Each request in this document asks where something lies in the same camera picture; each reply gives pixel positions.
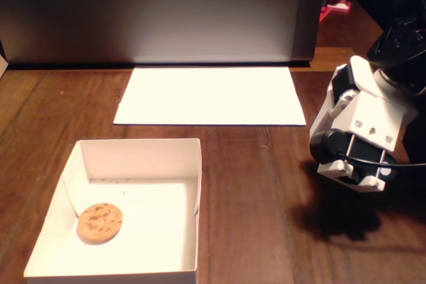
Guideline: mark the white paper sheet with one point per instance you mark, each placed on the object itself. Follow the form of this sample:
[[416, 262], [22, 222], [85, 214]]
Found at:
[[209, 97]]

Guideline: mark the red plastic clamp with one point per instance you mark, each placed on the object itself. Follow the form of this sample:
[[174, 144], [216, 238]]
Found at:
[[336, 7]]

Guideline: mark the round chocolate chip cookie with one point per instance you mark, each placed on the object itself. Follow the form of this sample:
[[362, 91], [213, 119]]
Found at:
[[100, 222]]

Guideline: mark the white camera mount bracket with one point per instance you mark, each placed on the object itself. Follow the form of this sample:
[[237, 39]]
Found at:
[[379, 114]]

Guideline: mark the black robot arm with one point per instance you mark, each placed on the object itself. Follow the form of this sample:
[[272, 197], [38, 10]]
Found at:
[[396, 44]]

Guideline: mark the white open cardboard box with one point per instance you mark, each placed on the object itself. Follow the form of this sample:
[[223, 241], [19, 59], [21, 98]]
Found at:
[[149, 230]]

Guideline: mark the black wrist webcam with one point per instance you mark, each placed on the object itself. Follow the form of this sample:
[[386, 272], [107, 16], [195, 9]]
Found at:
[[327, 146]]

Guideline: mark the white cardboard piece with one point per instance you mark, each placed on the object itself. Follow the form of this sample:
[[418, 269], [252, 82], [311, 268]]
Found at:
[[2, 64]]

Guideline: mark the grey metal case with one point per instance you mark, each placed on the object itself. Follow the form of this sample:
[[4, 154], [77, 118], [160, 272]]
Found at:
[[100, 14]]

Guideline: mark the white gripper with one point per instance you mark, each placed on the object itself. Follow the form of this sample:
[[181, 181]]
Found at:
[[333, 118]]

